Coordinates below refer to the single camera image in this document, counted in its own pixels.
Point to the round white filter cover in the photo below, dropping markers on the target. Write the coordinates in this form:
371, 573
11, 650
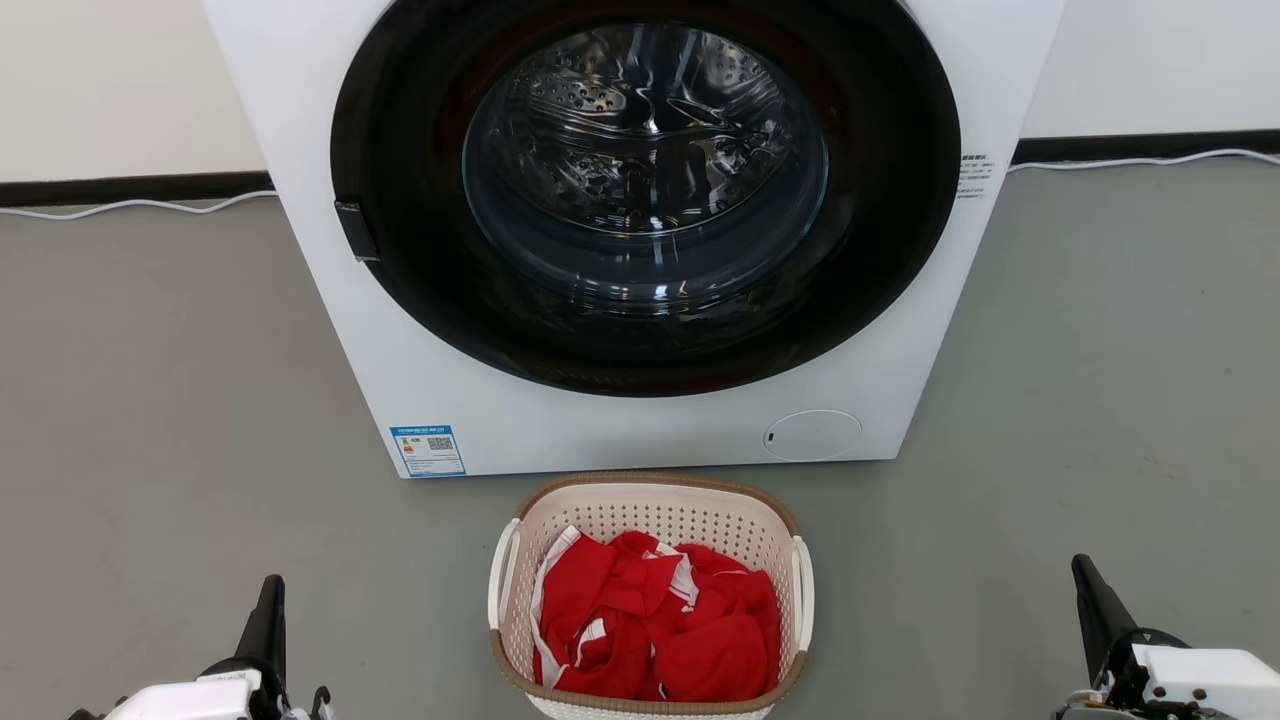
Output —
812, 436

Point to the small text sticker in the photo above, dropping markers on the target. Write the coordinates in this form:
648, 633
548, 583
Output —
972, 177

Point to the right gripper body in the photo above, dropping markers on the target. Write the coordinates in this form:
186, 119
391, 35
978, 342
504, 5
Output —
1200, 685

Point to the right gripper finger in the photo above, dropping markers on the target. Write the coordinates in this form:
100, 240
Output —
1100, 620

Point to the black round washer door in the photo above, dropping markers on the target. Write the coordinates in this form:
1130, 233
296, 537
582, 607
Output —
400, 150

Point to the blue energy label sticker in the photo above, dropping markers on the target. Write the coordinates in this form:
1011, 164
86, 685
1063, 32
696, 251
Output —
428, 452

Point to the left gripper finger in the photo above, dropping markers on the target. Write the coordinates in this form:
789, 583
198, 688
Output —
265, 630

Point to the black door latch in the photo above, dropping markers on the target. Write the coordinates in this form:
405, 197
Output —
356, 232

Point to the white washing machine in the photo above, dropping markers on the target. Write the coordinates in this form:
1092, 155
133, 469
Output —
420, 400

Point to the red white garment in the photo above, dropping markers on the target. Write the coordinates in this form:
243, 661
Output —
710, 650

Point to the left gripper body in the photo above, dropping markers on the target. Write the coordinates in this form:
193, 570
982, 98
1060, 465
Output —
190, 702

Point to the white laundry basket brown rim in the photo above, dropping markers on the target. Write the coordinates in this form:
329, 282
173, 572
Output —
650, 510

